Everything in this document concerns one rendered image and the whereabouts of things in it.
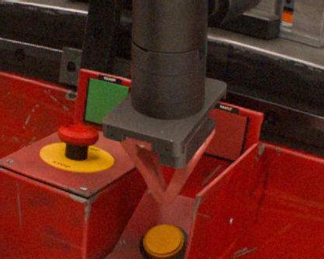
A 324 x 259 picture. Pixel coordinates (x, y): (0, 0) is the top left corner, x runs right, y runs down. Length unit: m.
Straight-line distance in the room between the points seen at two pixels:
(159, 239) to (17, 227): 0.13
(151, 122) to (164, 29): 0.08
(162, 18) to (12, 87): 0.52
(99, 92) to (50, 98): 0.22
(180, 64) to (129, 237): 0.21
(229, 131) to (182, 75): 0.17
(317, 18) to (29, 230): 0.48
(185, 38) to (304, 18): 0.42
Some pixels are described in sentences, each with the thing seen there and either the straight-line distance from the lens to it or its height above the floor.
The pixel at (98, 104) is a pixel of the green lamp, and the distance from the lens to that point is 0.76.
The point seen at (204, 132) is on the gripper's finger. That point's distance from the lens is 0.58.
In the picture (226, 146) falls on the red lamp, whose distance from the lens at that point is 0.71.
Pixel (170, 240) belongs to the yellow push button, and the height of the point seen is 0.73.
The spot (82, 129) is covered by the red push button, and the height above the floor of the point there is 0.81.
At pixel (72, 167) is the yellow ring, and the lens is 0.66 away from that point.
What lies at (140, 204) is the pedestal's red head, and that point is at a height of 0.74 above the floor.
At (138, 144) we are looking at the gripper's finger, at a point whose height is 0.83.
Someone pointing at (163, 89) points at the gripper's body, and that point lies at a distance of 0.55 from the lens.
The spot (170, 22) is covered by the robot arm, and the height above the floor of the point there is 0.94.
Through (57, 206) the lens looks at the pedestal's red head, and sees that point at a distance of 0.63.
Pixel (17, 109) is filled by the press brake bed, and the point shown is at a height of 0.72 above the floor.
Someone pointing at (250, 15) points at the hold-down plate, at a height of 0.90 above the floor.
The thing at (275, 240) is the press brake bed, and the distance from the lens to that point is 0.88.
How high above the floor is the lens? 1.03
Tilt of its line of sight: 18 degrees down
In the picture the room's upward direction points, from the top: 8 degrees clockwise
